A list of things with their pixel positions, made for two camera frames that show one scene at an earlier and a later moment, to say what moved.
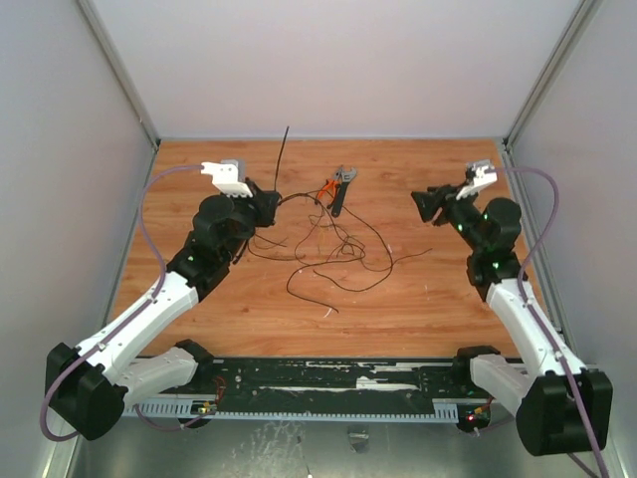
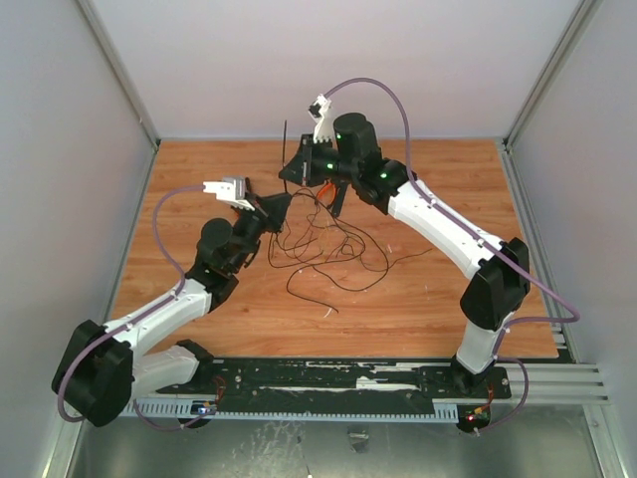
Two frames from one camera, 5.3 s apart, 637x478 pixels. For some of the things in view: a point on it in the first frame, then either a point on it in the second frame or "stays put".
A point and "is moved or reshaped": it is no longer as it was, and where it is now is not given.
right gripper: (445, 202) -> (306, 162)
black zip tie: (281, 151) is moved or reshaped
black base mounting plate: (331, 379) stays put
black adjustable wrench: (346, 176) stays put
